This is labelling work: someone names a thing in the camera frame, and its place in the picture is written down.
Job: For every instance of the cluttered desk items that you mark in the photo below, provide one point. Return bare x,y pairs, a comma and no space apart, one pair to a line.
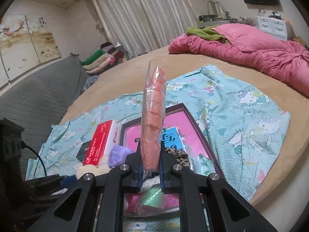
216,15

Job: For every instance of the pink quilted comforter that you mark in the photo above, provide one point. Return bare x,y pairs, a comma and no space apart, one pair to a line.
286,61

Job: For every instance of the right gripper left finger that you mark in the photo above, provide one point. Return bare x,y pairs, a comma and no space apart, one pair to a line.
140,168

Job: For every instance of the pink towel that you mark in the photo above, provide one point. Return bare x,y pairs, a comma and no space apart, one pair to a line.
153,115

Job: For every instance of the leopard print scrunchie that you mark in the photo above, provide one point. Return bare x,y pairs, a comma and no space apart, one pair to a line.
181,156

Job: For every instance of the cream teddy bear plush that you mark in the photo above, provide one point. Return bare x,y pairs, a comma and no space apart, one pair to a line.
102,168

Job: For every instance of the stack of folded blankets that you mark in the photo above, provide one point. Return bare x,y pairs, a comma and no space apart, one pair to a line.
105,58

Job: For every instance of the white pleated curtain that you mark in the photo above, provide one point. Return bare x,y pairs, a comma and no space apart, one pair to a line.
144,25

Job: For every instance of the grey quilted sofa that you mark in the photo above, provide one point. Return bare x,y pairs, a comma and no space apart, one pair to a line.
38,103

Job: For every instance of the dark navy box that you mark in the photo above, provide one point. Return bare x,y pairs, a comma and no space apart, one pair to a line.
83,151

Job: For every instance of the wall painting panels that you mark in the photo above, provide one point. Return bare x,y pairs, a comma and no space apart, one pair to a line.
26,42

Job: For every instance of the hello kitty blue sheet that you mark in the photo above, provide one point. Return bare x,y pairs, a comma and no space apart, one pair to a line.
207,202

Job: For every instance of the red tissue pack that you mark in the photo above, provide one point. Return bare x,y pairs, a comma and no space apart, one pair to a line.
107,135

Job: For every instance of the green cloth on comforter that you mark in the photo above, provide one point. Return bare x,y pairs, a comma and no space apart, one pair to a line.
207,33

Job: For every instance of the purple fabric scrunchie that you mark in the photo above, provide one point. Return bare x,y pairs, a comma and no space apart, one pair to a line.
118,155

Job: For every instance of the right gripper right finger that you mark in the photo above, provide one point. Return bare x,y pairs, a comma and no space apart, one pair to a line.
162,167

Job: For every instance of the mint green item in plastic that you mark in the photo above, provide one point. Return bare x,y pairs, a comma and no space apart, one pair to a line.
151,202

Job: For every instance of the white drawer cabinet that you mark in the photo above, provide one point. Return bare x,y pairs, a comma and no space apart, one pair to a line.
275,27

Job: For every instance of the dark framed pink tray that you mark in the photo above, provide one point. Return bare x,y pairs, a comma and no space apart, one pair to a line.
180,131

